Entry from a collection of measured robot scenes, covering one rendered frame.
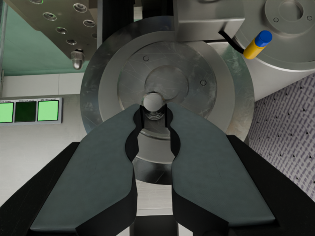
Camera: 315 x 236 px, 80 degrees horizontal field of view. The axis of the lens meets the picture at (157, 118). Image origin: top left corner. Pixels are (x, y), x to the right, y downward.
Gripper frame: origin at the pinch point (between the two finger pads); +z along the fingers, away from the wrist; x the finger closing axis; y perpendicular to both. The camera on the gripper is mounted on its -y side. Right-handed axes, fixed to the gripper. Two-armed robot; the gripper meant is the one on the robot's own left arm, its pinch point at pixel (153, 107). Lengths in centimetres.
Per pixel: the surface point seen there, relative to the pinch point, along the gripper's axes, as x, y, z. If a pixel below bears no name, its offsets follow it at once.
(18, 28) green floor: -144, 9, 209
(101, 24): -5.0, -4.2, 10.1
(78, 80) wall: -126, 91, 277
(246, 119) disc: 7.4, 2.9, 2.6
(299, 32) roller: 13.3, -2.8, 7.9
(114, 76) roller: -3.4, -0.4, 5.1
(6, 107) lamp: -40, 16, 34
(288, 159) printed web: 18.5, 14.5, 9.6
